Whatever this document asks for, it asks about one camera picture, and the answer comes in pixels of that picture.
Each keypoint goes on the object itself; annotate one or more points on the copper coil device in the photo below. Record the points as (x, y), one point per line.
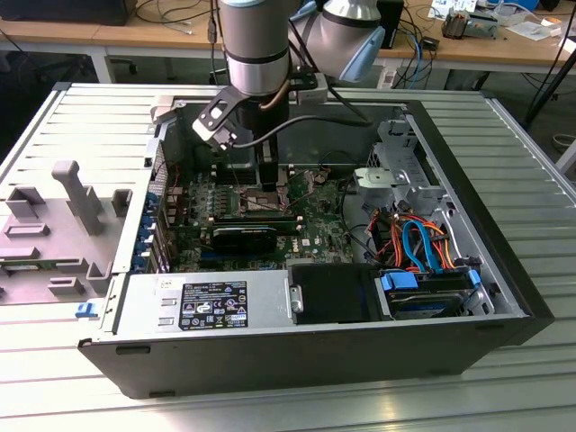
(455, 26)

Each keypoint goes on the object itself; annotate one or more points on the white papers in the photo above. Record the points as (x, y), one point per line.
(531, 29)

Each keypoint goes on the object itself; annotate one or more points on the green RAM stick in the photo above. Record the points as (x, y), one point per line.
(27, 266)

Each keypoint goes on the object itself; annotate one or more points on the small black box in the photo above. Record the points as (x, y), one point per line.
(429, 43)

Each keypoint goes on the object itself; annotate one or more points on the white black-faced wrist camera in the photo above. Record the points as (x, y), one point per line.
(211, 121)

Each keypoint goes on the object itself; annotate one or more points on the black speaker box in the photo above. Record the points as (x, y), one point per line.
(396, 18)

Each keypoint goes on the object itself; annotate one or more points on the CPU socket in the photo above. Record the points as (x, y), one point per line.
(265, 204)

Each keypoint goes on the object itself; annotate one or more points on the silver drive cage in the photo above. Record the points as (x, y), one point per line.
(378, 180)

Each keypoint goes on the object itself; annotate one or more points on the silver power supply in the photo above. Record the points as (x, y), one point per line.
(144, 292)

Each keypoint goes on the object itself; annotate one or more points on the black drive bay box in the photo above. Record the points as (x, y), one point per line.
(333, 292)

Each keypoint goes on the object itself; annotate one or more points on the black equipment case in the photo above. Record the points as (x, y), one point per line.
(67, 11)

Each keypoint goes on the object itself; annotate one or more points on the silver hinge bracket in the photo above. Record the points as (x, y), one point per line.
(297, 299)

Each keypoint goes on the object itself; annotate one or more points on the black PC case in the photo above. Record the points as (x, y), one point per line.
(270, 360)

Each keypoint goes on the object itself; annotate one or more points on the grey desk device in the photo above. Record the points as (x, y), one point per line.
(483, 27)

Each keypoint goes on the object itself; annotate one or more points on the wooden desk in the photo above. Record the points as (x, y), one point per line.
(67, 33)

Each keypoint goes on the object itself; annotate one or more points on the hard disk in blue carrier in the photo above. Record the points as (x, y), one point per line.
(398, 282)

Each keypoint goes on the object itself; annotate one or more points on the grey parts rack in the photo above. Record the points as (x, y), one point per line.
(63, 245)

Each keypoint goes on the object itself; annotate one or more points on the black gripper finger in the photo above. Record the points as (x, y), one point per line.
(269, 173)

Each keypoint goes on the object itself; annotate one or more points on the black tripod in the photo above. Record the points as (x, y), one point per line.
(546, 92)

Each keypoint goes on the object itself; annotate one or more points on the green motherboard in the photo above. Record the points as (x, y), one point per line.
(315, 225)

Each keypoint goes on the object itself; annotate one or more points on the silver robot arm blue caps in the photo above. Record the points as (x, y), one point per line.
(252, 45)

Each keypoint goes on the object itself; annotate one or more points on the black graphics card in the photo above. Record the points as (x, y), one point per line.
(245, 242)

